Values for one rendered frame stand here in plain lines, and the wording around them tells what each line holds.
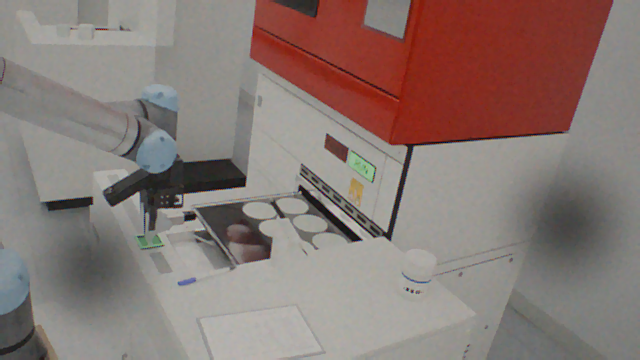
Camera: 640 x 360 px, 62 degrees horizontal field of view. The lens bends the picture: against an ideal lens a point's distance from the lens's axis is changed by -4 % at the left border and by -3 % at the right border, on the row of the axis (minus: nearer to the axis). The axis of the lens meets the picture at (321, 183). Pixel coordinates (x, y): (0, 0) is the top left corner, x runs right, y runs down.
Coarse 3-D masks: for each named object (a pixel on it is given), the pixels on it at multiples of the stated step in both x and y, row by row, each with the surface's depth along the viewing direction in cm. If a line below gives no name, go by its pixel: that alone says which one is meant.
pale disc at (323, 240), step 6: (318, 234) 154; (324, 234) 154; (330, 234) 155; (336, 234) 155; (312, 240) 150; (318, 240) 151; (324, 240) 151; (330, 240) 152; (336, 240) 152; (342, 240) 153; (318, 246) 148; (324, 246) 148; (330, 246) 149
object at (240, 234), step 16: (208, 208) 157; (224, 208) 159; (240, 208) 160; (208, 224) 150; (224, 224) 150; (240, 224) 152; (256, 224) 153; (224, 240) 143; (240, 240) 144; (256, 240) 146; (304, 240) 150; (240, 256) 138; (256, 256) 139
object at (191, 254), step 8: (184, 240) 143; (192, 240) 144; (176, 248) 140; (184, 248) 140; (192, 248) 141; (200, 248) 141; (184, 256) 137; (192, 256) 138; (200, 256) 138; (192, 264) 134; (200, 264) 135; (208, 264) 136; (192, 272) 131
